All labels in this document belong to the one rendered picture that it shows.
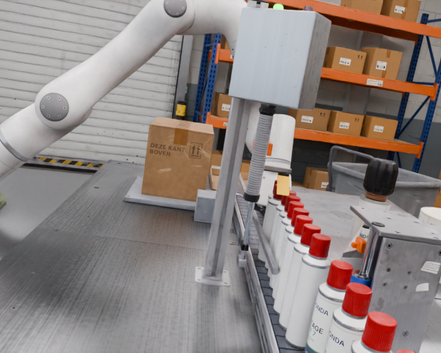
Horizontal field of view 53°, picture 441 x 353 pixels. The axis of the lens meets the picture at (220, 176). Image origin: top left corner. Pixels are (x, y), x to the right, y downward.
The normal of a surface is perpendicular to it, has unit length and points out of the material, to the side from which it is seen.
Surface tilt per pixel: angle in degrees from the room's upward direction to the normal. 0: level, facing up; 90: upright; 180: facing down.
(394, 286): 90
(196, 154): 90
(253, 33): 90
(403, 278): 90
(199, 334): 0
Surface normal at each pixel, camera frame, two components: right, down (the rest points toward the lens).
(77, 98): 0.53, 0.03
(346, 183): -0.85, 0.04
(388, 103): 0.22, 0.25
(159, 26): -0.37, 0.62
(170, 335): 0.15, -0.96
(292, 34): -0.53, 0.10
